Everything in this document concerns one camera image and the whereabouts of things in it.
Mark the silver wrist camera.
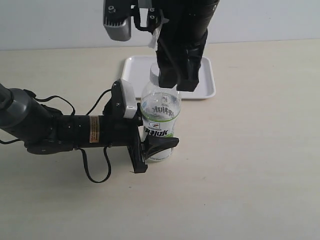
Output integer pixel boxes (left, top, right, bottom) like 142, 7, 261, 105
102, 0, 138, 42
111, 78, 138, 119

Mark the clear plastic drink bottle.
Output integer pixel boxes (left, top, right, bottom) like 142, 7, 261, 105
139, 79, 182, 164

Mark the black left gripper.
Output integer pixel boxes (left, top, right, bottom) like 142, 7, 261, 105
88, 101, 181, 174

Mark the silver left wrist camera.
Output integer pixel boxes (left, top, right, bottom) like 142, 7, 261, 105
111, 78, 138, 119

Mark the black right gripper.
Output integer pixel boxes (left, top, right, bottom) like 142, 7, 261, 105
156, 24, 208, 92

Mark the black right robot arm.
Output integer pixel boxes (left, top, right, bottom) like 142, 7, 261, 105
156, 0, 219, 92

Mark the white rectangular tray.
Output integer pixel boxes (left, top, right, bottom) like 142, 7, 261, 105
121, 55, 216, 100

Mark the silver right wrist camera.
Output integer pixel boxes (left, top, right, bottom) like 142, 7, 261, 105
102, 0, 138, 42

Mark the white bottle cap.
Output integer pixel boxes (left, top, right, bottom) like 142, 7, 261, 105
149, 62, 160, 86

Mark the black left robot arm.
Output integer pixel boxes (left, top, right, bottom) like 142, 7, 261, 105
0, 79, 179, 174

